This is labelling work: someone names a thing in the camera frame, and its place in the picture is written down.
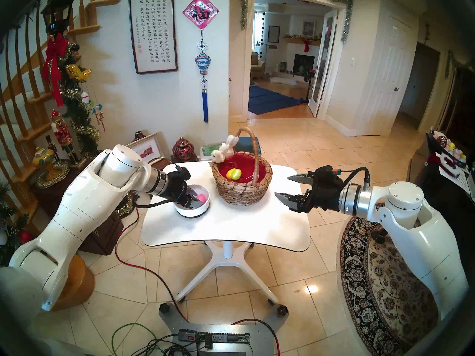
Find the white round bowl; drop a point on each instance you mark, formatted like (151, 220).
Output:
(195, 212)

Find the yellow porcelain urn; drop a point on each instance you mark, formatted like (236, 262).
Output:
(43, 159)

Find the small black nutcracker figure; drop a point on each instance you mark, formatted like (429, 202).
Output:
(51, 147)

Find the black power strip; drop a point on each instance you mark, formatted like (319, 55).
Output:
(219, 336)

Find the red diamond fu decoration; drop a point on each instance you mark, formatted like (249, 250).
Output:
(200, 11)

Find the white table pedestal base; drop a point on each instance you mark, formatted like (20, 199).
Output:
(227, 253)

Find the ornate decorative plate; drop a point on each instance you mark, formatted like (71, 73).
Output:
(61, 171)

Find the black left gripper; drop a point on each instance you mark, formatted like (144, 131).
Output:
(177, 190)

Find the framed chinese calligraphy scroll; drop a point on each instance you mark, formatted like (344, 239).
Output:
(152, 29)

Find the green glitter easter egg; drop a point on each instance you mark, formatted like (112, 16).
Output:
(237, 173)

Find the tan armchair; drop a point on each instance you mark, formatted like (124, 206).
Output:
(258, 68)

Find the blue open box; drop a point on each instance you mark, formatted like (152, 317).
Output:
(245, 144)

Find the silver tinsel doorway garland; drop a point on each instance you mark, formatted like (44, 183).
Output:
(347, 19)

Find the small dark vase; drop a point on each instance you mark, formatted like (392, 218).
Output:
(138, 135)

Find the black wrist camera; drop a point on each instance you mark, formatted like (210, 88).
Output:
(326, 172)
(182, 172)

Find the black framed wall picture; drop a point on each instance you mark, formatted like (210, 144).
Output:
(274, 34)

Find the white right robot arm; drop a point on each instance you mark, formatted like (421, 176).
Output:
(426, 247)

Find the colourful egg centrepiece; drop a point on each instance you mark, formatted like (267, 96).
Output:
(449, 149)

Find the gold ingot ornament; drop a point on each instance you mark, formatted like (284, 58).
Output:
(78, 72)

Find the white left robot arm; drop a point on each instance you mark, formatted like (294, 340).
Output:
(81, 210)

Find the red cloisonne lidded jar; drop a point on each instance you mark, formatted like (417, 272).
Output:
(183, 150)

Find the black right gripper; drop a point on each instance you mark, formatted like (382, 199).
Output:
(324, 197)

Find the white glass french door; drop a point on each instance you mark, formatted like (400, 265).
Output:
(322, 62)

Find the black knob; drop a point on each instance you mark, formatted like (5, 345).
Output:
(282, 309)
(164, 307)

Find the white plush bunny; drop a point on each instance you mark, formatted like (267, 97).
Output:
(227, 145)
(218, 157)

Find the black fireplace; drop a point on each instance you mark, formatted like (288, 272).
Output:
(303, 64)

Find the blue vase tassel hanging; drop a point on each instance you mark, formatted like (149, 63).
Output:
(203, 63)

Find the red christmas stocking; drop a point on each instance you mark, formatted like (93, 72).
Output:
(306, 46)

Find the red shredded paper filling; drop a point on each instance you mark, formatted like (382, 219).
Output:
(250, 166)

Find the wooden staircase banister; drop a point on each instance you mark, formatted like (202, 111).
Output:
(31, 134)

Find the red ribbon bow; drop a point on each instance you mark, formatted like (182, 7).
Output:
(55, 49)

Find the dark wooden side table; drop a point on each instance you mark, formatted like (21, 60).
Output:
(104, 236)

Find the white panel door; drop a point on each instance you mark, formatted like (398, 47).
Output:
(386, 81)

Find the black lantern lamp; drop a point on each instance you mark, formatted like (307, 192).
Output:
(59, 12)

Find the blue floor rug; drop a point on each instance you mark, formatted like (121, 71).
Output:
(267, 100)

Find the brown wicker basket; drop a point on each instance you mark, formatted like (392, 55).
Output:
(241, 194)

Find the oriental patterned rug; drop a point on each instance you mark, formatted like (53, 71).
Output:
(389, 303)

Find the framed red shoe picture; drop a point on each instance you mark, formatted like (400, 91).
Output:
(148, 148)

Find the grey metal robot base plate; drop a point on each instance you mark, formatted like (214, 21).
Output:
(263, 336)

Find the pink easter egg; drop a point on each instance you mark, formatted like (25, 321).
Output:
(202, 198)

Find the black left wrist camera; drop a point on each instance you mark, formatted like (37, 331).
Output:
(182, 172)

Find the red nutcracker figure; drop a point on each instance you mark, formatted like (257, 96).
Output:
(62, 134)

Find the green tinsel christmas garland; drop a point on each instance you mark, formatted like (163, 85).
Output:
(78, 110)

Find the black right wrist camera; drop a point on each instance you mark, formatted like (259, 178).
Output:
(326, 172)

